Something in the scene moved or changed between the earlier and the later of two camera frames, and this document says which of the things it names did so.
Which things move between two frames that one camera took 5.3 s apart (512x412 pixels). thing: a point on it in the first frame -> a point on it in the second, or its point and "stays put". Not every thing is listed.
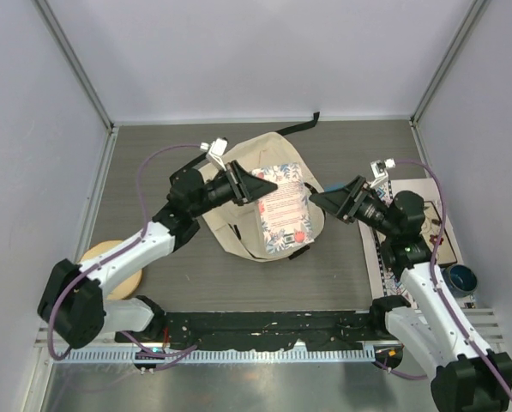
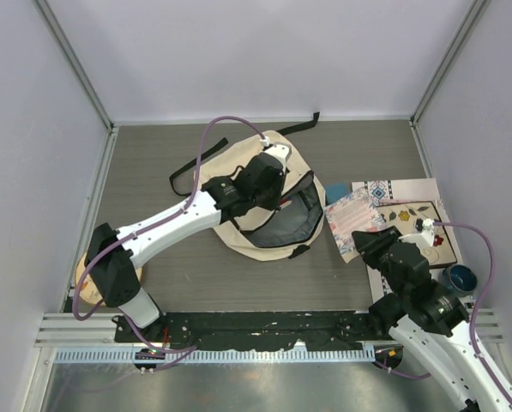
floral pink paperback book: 286,213 -> 354,212
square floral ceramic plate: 430,234 stays put
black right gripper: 345,202 -> 370,242
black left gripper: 244,187 -> 274,203
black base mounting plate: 322,330 stays put
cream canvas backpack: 238,226 stays put
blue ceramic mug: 460,281 stays put
